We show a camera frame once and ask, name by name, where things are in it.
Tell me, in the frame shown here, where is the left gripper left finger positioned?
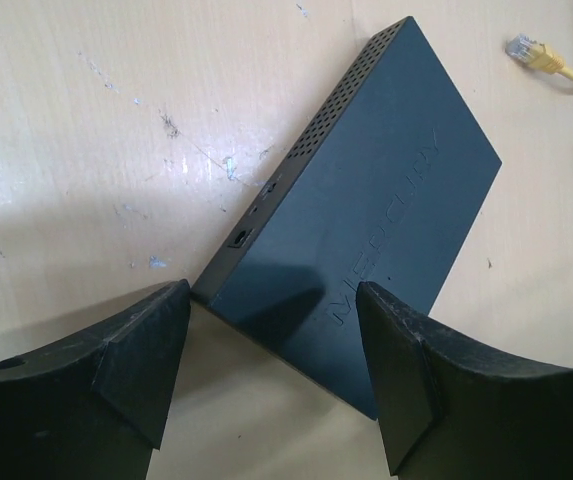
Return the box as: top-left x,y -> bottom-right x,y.
0,280 -> 191,479

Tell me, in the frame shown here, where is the black network switch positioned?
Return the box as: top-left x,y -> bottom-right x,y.
192,17 -> 501,418

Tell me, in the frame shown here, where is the yellow ethernet cable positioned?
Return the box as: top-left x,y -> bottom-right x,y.
504,32 -> 573,91

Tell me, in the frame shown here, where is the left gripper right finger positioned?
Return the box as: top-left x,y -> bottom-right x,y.
356,282 -> 573,479

